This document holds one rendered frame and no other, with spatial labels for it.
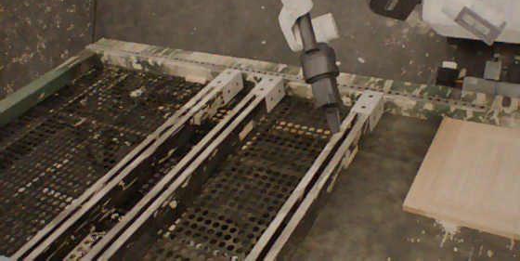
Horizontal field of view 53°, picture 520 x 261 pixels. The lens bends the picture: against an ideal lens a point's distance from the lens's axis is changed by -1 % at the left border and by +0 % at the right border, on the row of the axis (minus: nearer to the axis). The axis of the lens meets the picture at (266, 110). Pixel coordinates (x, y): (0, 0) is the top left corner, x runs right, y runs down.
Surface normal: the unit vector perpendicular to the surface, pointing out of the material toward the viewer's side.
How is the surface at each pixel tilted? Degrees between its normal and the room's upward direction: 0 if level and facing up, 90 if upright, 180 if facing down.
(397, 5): 61
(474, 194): 56
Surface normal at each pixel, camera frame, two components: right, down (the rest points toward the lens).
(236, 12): -0.47, -0.03
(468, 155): -0.13, -0.83
